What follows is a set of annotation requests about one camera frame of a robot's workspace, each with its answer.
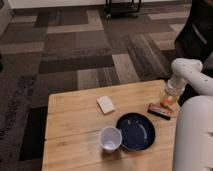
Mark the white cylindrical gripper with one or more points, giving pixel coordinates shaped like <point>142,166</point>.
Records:
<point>175,87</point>

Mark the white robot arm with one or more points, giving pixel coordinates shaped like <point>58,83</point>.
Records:
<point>193,149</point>

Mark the white ceramic cup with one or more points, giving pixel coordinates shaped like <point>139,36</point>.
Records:
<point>110,139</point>

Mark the brown chocolate bar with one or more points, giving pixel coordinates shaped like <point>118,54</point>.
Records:
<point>160,111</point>

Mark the dark blue plate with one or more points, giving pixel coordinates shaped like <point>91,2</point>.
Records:
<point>138,132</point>

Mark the beige sponge block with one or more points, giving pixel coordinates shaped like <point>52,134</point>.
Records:
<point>105,104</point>

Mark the dark office chair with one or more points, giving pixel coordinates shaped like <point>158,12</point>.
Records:
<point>195,41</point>

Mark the black wheeled cart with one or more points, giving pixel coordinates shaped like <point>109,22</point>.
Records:
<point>117,9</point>

